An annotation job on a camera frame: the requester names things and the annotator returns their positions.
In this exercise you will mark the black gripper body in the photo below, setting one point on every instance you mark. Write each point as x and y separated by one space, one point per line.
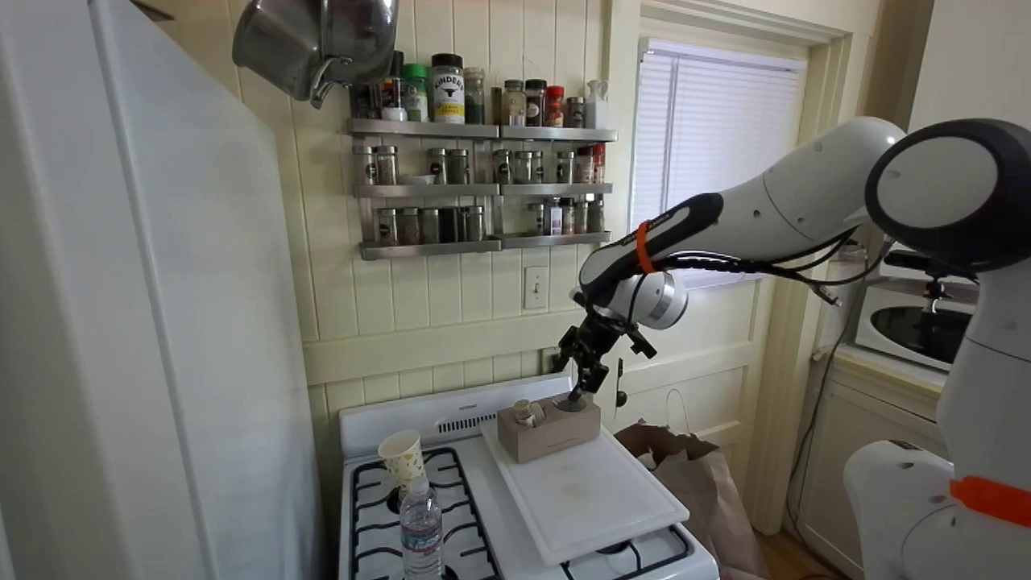
596 343

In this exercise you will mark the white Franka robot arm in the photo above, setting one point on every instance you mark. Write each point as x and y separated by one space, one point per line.
808 194

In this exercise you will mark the small glass bottle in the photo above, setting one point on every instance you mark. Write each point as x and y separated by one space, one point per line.
525 415

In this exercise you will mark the glass jar metal lid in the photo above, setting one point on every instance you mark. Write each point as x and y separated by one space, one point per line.
441 167
586 167
525 167
565 167
466 224
504 167
375 227
484 224
463 167
411 227
593 215
543 219
559 219
382 167
431 227

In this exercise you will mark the clear plastic water bottle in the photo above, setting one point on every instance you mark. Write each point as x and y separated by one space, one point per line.
419 535

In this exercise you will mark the large jar black lid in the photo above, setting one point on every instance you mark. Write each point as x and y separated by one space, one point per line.
447 98

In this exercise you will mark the green lid spice jar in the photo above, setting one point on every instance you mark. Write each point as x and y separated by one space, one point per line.
417 98

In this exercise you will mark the brown cardboard holder box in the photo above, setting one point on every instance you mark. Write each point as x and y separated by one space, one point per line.
551 435

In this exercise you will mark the white cutting board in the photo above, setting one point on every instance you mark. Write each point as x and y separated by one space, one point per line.
591 495

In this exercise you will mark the white gas stove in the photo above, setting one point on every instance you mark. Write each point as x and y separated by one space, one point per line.
431 415

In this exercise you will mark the brown paper bag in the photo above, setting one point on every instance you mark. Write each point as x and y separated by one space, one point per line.
710 495

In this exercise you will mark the small black stove grate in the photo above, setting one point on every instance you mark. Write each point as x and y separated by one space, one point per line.
647 550

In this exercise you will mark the dotted paper cup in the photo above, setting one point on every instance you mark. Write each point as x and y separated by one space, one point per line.
405 462

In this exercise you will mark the short glass spice jar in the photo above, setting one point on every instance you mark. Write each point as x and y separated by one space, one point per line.
574 113

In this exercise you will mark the large black stove grate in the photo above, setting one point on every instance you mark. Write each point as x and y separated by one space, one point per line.
373 503

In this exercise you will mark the white window blind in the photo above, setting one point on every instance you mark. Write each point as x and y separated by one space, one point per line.
714 141

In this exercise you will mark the red spice jar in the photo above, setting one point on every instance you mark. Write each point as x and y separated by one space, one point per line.
554 109

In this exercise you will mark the metal spice rack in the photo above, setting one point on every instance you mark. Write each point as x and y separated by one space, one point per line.
472 134

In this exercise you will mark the tall brown spice jar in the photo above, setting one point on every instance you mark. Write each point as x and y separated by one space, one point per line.
478 98

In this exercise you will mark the cream cabinet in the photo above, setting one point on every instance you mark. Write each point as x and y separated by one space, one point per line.
859 462

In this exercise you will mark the dark jar white label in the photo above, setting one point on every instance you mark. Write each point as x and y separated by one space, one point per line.
390 102

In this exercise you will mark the white sink basin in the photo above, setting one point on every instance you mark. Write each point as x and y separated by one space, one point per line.
924 330

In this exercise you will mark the dark spice jar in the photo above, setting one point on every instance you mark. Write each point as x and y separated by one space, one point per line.
365 102

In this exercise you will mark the steel pot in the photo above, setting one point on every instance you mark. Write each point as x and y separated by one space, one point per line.
365 36

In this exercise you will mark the white refrigerator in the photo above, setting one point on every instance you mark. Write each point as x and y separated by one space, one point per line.
116 323

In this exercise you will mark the cream light switch plate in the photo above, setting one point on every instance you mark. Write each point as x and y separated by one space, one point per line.
536 288

